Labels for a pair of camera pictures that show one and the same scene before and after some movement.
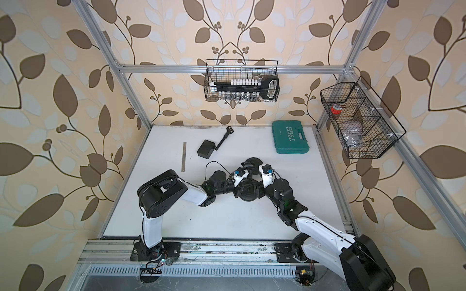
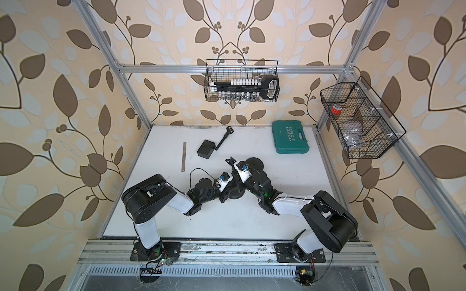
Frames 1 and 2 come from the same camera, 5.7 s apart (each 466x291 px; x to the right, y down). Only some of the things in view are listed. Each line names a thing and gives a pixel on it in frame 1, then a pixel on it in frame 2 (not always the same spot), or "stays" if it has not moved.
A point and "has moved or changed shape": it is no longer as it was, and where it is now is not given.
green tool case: (289, 137) stays
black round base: (255, 162) stays
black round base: (247, 191) has moved or changed shape
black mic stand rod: (252, 165) to (232, 160)
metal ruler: (184, 157) stays
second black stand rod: (229, 130) stays
